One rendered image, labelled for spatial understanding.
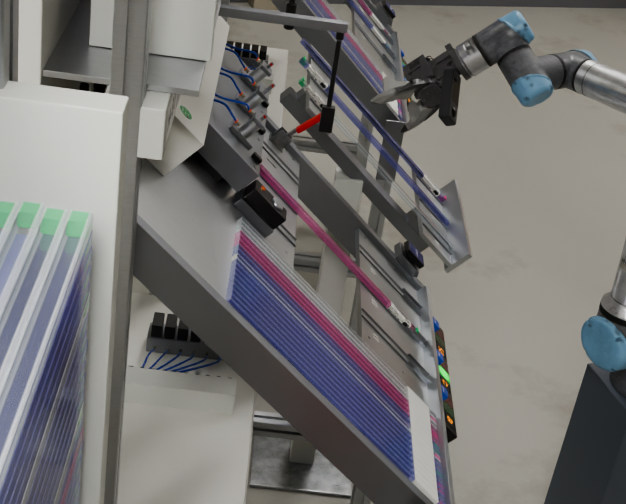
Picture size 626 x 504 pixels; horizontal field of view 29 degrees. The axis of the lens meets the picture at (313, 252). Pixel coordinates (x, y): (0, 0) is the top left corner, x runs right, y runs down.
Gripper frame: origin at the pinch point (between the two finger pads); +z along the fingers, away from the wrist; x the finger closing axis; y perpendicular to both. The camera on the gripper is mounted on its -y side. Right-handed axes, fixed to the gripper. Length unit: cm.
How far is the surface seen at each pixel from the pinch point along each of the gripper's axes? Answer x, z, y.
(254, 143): 57, 9, -32
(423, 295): -2.1, 8.5, -40.2
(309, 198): 21.5, 15.6, -22.1
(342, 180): -1.9, 14.8, -5.9
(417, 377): 15, 11, -64
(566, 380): -125, 11, -21
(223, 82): 60, 10, -20
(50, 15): 111, 9, -42
